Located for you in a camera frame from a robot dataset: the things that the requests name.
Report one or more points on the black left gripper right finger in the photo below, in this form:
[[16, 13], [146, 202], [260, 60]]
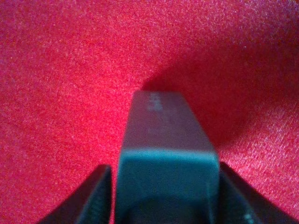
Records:
[[239, 203]]

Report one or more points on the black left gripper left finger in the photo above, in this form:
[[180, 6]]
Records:
[[90, 203]]

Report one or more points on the dark grey pump bottle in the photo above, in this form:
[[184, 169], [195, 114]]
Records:
[[169, 172]]

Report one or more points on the red velvet tablecloth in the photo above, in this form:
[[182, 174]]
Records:
[[69, 68]]

